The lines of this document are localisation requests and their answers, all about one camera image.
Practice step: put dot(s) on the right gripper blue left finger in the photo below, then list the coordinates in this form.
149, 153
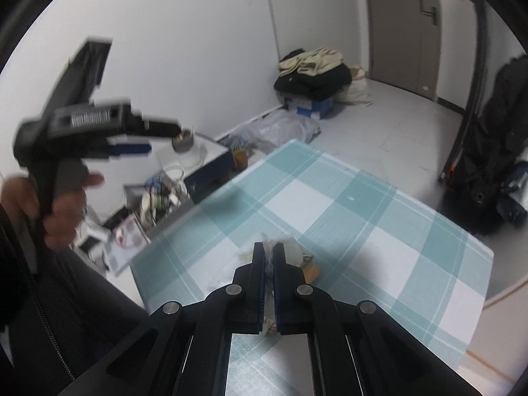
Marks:
183, 350

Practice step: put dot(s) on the black hanging backpack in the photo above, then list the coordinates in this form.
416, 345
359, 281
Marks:
493, 142

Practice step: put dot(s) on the grey organizer box with cables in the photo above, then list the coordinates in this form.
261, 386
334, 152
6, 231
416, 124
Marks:
168, 183

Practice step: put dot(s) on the white tissue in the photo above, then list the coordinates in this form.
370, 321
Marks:
294, 253

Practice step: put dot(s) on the brown foil sachet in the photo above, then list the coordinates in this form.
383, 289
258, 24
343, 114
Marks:
311, 271

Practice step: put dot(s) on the blue white cardboard box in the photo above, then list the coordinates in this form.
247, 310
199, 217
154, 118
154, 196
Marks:
310, 108

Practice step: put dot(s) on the white jar with chopsticks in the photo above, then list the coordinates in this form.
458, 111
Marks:
184, 150

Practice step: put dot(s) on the person's left hand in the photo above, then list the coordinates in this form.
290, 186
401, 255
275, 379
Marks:
20, 202

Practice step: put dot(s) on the grey entrance door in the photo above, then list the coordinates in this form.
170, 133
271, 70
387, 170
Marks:
405, 40

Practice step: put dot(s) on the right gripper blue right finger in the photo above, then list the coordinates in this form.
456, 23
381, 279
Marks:
356, 349

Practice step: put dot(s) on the teal checked tablecloth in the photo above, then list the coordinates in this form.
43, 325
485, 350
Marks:
369, 239

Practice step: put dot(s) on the silver folded umbrella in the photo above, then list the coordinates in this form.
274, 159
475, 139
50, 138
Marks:
512, 204

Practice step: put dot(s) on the grey plastic mailer bag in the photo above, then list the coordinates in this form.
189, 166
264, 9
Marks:
273, 131

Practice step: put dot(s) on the cream tote bag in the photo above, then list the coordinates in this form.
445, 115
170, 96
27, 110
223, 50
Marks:
357, 93

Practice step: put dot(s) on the beige clothes pile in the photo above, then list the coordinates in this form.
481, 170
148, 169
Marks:
311, 63

